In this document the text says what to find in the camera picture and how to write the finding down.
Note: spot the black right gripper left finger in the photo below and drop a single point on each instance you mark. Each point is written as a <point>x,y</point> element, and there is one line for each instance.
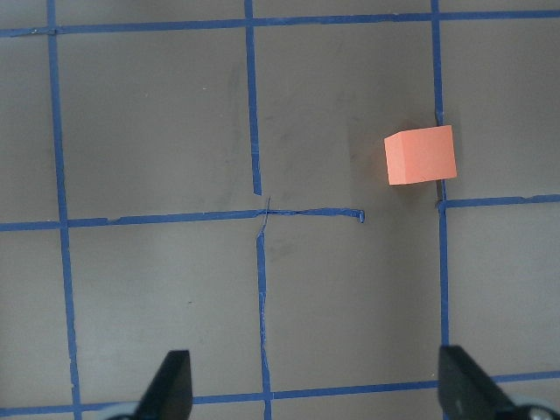
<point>170,394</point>

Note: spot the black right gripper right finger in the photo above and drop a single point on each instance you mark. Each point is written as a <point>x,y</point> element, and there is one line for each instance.
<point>465,391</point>

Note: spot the orange foam cube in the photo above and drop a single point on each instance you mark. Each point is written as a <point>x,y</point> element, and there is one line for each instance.
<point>420,155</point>

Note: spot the brown paper table cover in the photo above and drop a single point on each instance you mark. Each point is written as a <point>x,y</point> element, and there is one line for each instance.
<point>211,175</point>

